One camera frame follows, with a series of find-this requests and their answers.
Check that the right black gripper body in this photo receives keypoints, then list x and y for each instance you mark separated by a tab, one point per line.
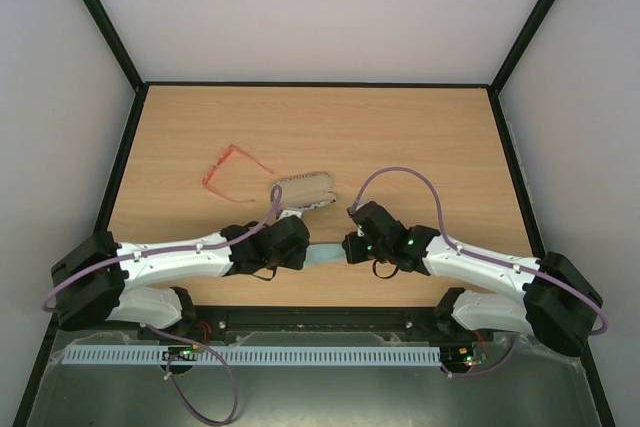
347	248

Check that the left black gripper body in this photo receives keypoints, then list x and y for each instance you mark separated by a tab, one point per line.
294	262

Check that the light blue cleaning cloth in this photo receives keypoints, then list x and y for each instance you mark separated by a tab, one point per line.
324	253

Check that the flag pattern glasses case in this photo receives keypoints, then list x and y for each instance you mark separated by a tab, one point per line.
304	192

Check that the red sunglasses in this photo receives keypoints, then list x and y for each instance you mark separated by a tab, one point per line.
219	174

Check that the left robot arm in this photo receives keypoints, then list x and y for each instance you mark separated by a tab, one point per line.
102	280

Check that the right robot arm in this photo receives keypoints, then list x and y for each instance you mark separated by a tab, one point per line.
547	298

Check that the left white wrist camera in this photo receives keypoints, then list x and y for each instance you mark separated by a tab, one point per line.
291	212

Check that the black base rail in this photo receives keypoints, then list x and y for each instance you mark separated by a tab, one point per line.
413	324

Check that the light blue slotted cable duct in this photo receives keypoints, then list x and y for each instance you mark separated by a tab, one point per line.
253	356

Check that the black aluminium frame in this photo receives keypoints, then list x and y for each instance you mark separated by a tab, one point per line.
141	88

